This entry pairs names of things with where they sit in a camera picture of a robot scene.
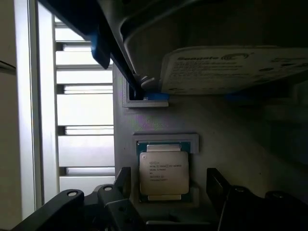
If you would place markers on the aluminium slat table frame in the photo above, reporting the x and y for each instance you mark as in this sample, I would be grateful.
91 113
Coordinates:
60 108

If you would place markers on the black disk caddy blue clips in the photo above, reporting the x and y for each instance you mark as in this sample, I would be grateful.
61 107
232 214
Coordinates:
96 36

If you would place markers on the grey 3D-printed parts rack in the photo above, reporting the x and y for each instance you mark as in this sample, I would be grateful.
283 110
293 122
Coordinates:
216 134

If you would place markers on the Seagate hard disk drive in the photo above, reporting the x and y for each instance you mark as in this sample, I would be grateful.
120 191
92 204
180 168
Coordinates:
216 48

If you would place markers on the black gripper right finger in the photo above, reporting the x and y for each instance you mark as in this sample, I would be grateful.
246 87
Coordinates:
240 207

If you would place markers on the Intel CPU silver lid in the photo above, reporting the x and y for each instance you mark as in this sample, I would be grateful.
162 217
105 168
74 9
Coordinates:
164 172

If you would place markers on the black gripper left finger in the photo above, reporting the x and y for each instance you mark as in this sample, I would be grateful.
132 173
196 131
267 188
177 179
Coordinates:
113 204

